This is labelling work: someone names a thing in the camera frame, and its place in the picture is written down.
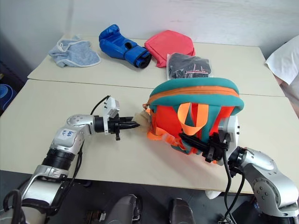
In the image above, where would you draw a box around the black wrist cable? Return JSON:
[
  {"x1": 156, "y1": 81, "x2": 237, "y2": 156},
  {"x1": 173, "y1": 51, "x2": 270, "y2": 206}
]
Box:
[
  {"x1": 90, "y1": 95, "x2": 110, "y2": 116},
  {"x1": 221, "y1": 139, "x2": 246, "y2": 224}
]

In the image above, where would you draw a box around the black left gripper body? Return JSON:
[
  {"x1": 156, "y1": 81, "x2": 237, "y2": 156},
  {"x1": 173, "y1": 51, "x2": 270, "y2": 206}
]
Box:
[{"x1": 107, "y1": 116, "x2": 122, "y2": 141}]

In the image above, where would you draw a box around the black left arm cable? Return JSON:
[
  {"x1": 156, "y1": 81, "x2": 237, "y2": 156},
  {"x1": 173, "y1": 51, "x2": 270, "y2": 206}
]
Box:
[{"x1": 45, "y1": 139, "x2": 85, "y2": 217}]

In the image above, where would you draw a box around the blue patterned object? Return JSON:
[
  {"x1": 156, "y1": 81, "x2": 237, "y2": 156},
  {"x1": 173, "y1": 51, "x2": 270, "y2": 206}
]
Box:
[{"x1": 0, "y1": 83, "x2": 19, "y2": 111}]

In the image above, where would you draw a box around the pink fabric bag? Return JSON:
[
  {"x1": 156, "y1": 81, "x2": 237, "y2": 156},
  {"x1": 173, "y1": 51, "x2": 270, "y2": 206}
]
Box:
[{"x1": 144, "y1": 29, "x2": 196, "y2": 69}]

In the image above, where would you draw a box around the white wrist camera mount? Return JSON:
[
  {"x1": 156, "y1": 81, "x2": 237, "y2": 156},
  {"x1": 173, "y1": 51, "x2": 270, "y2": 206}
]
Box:
[
  {"x1": 216, "y1": 116, "x2": 241, "y2": 167},
  {"x1": 102, "y1": 95, "x2": 121, "y2": 135}
]

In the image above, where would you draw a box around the dark rounded shape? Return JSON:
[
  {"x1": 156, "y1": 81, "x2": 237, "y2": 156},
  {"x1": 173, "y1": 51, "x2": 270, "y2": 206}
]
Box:
[
  {"x1": 168, "y1": 197, "x2": 196, "y2": 224},
  {"x1": 108, "y1": 194, "x2": 143, "y2": 224}
]

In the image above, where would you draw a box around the white cloth at edge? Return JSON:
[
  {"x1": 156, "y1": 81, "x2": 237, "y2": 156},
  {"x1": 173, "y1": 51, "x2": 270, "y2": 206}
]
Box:
[{"x1": 264, "y1": 35, "x2": 299, "y2": 86}]

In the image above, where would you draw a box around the small cream white box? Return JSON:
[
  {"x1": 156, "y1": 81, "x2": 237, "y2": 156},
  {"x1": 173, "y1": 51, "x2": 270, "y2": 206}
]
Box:
[{"x1": 134, "y1": 111, "x2": 151, "y2": 132}]

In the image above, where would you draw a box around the light blue cloth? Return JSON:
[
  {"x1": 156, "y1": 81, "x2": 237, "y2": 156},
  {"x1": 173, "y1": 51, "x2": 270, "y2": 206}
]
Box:
[{"x1": 48, "y1": 34, "x2": 102, "y2": 69}]

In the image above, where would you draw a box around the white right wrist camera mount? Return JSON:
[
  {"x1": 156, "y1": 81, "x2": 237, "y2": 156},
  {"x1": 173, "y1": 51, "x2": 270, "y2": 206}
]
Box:
[{"x1": 216, "y1": 116, "x2": 241, "y2": 167}]

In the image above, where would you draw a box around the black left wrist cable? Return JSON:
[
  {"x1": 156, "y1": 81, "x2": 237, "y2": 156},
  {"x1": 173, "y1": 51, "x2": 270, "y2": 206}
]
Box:
[{"x1": 90, "y1": 95, "x2": 110, "y2": 116}]

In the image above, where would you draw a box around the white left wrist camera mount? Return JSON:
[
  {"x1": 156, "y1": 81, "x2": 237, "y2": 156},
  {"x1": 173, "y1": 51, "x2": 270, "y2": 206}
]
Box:
[{"x1": 102, "y1": 95, "x2": 121, "y2": 135}]

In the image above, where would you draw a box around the black box under table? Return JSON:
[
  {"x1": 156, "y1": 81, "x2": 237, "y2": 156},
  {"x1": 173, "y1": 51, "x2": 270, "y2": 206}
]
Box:
[{"x1": 230, "y1": 200, "x2": 263, "y2": 224}]

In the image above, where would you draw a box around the black item in clear bag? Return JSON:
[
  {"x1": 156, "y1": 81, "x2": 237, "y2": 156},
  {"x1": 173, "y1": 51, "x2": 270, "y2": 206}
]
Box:
[{"x1": 166, "y1": 52, "x2": 213, "y2": 82}]

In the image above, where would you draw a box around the orange and teal backpack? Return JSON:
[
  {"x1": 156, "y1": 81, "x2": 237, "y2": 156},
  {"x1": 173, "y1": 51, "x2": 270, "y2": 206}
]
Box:
[{"x1": 142, "y1": 77, "x2": 245, "y2": 156}]

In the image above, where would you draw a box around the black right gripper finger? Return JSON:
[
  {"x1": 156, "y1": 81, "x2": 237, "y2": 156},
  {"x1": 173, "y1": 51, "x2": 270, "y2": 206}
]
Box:
[
  {"x1": 178, "y1": 133, "x2": 210, "y2": 150},
  {"x1": 184, "y1": 140, "x2": 207, "y2": 154}
]

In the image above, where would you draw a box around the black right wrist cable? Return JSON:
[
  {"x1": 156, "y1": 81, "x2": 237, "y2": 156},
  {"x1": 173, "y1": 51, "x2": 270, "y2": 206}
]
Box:
[{"x1": 221, "y1": 139, "x2": 246, "y2": 224}]

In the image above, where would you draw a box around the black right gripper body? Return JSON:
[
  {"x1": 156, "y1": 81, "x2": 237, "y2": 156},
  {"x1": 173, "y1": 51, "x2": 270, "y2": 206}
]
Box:
[{"x1": 202, "y1": 131, "x2": 229, "y2": 164}]

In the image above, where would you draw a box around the blue boxing glove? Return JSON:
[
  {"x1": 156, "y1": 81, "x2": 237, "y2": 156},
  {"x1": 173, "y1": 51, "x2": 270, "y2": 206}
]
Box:
[{"x1": 98, "y1": 23, "x2": 152, "y2": 69}]

